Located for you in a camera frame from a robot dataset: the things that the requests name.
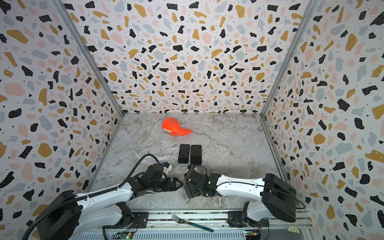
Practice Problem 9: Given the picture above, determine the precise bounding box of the metal fork green handle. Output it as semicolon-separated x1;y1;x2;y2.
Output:
172;215;214;233

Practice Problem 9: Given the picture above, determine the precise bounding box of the black phone case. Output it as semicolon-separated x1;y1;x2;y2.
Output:
190;145;202;166

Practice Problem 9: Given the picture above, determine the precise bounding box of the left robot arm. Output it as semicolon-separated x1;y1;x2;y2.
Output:
22;163;183;240

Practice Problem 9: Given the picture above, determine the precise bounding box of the green circuit board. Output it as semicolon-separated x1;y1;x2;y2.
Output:
113;231;134;240

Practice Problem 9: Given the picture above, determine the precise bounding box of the red whale toy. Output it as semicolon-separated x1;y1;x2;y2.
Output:
162;118;193;136

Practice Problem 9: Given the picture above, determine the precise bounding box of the light blue phone case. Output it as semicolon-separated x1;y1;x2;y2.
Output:
177;143;191;164

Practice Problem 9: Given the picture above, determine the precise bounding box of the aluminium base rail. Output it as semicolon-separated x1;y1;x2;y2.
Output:
69;209;317;240

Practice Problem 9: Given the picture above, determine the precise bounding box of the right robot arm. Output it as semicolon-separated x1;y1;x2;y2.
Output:
184;165;305;228

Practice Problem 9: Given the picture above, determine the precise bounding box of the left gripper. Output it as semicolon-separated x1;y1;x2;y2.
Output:
148;176;183;192

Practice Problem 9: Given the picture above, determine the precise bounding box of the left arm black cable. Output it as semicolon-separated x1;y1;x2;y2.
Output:
121;153;161;187

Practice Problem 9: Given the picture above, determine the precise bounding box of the white striped round object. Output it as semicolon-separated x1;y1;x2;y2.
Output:
287;226;300;234

